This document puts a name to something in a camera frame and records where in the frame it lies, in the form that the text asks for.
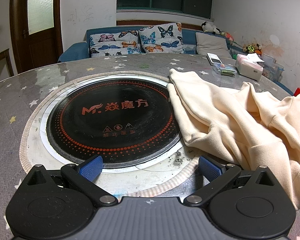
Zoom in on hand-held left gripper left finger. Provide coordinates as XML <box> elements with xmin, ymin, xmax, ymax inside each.
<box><xmin>25</xmin><ymin>155</ymin><xmax>117</xmax><ymax>207</ymax></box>

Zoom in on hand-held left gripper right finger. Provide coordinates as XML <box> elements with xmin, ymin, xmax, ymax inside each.
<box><xmin>184</xmin><ymin>156</ymin><xmax>275</xmax><ymax>205</ymax></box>

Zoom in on cream sweatshirt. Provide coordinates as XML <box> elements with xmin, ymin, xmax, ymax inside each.
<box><xmin>167</xmin><ymin>68</ymin><xmax>300</xmax><ymax>211</ymax></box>

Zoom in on round black induction cooktop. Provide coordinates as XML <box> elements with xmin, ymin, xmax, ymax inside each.
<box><xmin>39</xmin><ymin>76</ymin><xmax>190</xmax><ymax>173</ymax></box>

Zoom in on clear box of coloured crayons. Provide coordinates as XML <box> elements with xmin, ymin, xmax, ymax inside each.
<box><xmin>213</xmin><ymin>62</ymin><xmax>237</xmax><ymax>77</ymax></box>

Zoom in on grey star-print tablecloth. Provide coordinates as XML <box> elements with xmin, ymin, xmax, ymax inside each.
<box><xmin>0</xmin><ymin>53</ymin><xmax>300</xmax><ymax>240</ymax></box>

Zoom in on beige tissue box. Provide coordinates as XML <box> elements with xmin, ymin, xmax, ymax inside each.
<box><xmin>235</xmin><ymin>53</ymin><xmax>264</xmax><ymax>81</ymax></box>

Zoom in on white flat box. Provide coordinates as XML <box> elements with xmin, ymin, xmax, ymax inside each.
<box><xmin>206</xmin><ymin>52</ymin><xmax>223</xmax><ymax>67</ymax></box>

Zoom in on clear plastic storage bin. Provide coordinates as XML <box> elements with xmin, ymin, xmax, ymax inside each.
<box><xmin>261</xmin><ymin>54</ymin><xmax>285</xmax><ymax>82</ymax></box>

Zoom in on blue sofa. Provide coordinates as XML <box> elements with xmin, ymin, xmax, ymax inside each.
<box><xmin>57</xmin><ymin>25</ymin><xmax>248</xmax><ymax>63</ymax></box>

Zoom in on grey pillow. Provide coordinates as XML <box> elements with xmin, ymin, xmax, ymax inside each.
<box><xmin>195</xmin><ymin>32</ymin><xmax>232</xmax><ymax>58</ymax></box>

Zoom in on yellow and brown plush toys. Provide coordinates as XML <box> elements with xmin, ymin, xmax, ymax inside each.
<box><xmin>242</xmin><ymin>42</ymin><xmax>263</xmax><ymax>55</ymax></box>

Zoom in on butterfly print pillow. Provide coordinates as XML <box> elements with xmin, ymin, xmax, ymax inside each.
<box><xmin>89</xmin><ymin>30</ymin><xmax>140</xmax><ymax>57</ymax></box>
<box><xmin>138</xmin><ymin>22</ymin><xmax>185</xmax><ymax>54</ymax></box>

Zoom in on wooden door with frosted glass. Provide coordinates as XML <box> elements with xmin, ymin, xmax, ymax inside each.
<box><xmin>10</xmin><ymin>0</ymin><xmax>64</xmax><ymax>73</ymax></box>

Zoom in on wooden chair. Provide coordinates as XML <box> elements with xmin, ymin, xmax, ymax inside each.
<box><xmin>0</xmin><ymin>49</ymin><xmax>15</xmax><ymax>87</ymax></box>

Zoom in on black and white plush toy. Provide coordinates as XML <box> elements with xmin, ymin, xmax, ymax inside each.
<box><xmin>201</xmin><ymin>22</ymin><xmax>224</xmax><ymax>34</ymax></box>

